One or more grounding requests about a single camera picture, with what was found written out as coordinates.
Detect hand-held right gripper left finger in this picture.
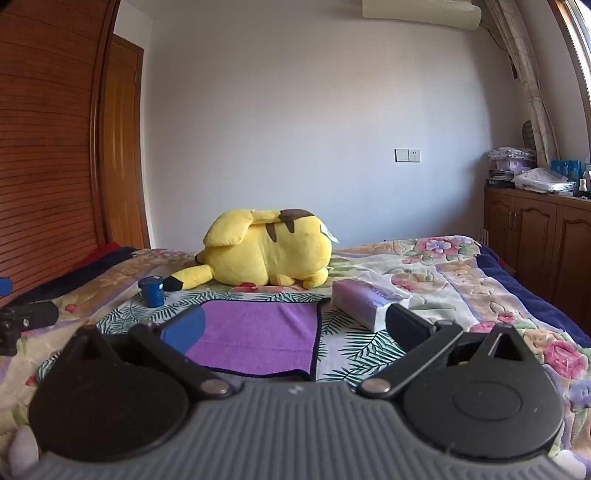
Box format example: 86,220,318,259
59,305,237,400

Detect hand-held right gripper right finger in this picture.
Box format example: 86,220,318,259
356,303,532,400

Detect purple towel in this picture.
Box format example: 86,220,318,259
184,298,331,382

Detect blue cylindrical container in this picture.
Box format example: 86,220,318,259
138,275,166,308

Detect purple white tissue pack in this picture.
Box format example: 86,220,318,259
332,272,413,332

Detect floral bed blanket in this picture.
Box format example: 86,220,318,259
0,235,591,480

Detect red cloth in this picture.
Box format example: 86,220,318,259
69,242,124,274

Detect yellow plush toy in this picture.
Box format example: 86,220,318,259
161,209,339,292

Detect wooden slatted wardrobe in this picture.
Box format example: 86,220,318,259
0,0,122,306

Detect wooden cabinet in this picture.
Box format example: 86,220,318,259
482,186,591,340

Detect wooden door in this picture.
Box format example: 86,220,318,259
99,34,151,250

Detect pile of folded cloths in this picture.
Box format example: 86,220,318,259
488,146,539,189

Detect white printed cloth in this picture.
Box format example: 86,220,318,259
512,167,579,193

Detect blue boxes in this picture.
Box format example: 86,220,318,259
550,159,584,184

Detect woven hand fan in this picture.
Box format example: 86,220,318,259
521,120,539,154

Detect patterned curtain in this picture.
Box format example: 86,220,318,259
484,0,562,169

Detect white air conditioner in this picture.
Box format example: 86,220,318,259
361,0,484,32

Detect wooden window frame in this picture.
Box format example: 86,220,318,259
549,0,591,121

